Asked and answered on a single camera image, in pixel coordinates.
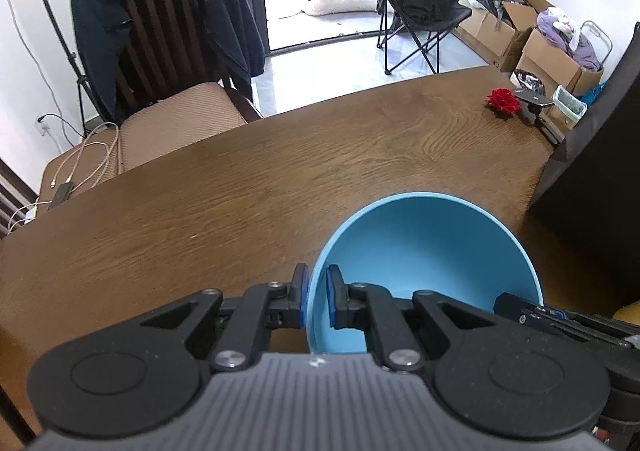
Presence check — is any blue bowl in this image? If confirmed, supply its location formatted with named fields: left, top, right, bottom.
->
left=305, top=192, right=544, bottom=353

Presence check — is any black box on table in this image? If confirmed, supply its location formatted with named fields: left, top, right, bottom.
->
left=529, top=32, right=639, bottom=277

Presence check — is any red fabric flower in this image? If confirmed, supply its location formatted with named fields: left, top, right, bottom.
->
left=485, top=88, right=522, bottom=120

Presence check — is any black phone stand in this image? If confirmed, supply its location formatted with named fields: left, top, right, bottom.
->
left=512, top=88, right=564, bottom=148

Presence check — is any dark navy jacket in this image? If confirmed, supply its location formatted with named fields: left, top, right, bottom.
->
left=70, top=0, right=266, bottom=125

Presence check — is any left dark wooden chair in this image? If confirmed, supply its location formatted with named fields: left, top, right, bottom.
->
left=0, top=159, right=37, bottom=239

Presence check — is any wooden chair with jacket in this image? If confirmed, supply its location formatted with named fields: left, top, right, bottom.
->
left=70, top=0, right=266, bottom=172

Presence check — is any black tripod stand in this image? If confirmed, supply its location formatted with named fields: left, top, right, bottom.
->
left=41, top=0, right=96, bottom=138

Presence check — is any cardboard box with clothes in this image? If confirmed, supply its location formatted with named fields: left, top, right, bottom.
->
left=516, top=7, right=613, bottom=96

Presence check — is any black folding camp chair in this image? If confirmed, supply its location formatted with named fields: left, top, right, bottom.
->
left=376, top=0, right=472, bottom=75

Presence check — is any open cardboard box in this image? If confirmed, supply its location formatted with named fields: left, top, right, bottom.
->
left=454, top=0, right=551, bottom=72

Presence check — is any white charging cable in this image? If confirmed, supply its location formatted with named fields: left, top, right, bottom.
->
left=6, top=122, right=123, bottom=229

